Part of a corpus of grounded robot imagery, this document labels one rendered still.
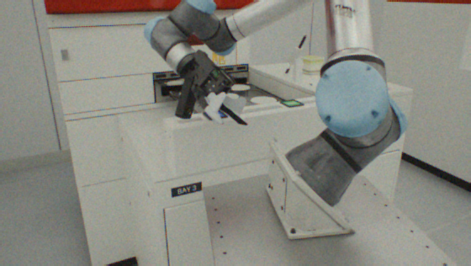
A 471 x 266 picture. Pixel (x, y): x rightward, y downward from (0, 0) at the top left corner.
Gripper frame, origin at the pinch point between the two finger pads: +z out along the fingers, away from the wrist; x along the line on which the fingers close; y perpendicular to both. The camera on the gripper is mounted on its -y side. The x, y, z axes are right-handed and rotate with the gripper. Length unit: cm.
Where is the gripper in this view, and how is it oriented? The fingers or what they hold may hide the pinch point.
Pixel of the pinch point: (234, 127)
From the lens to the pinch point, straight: 84.7
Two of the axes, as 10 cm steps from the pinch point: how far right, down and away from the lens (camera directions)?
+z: 6.5, 7.1, -2.8
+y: 6.5, -7.0, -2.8
